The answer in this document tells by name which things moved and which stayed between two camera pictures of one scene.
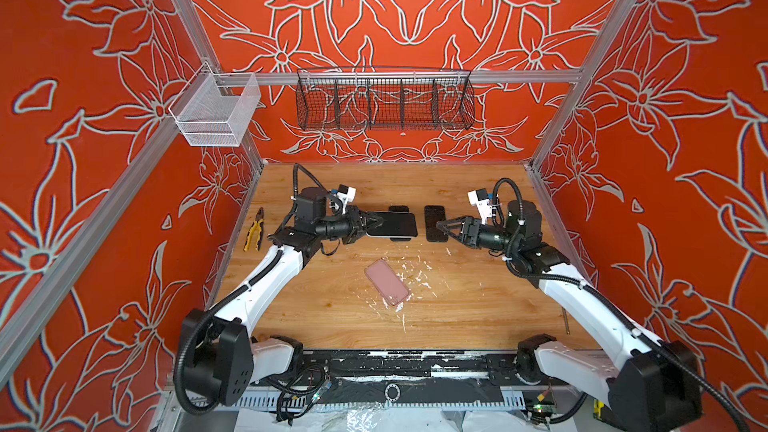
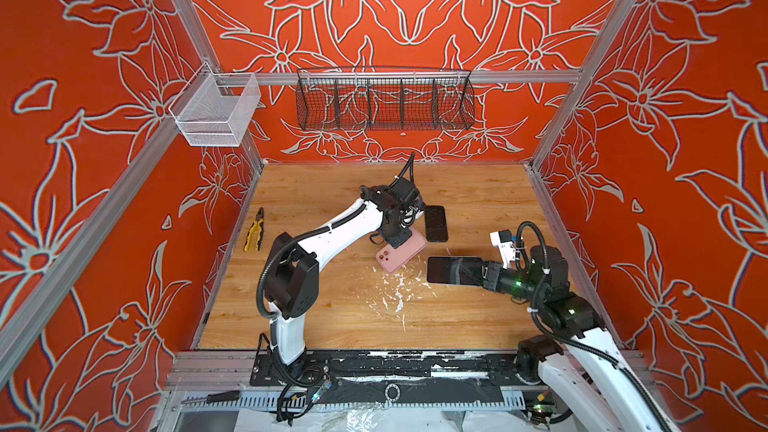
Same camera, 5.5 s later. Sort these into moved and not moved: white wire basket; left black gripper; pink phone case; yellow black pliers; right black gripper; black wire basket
Moved: left black gripper; right black gripper; pink phone case
Not moved: white wire basket; black wire basket; yellow black pliers
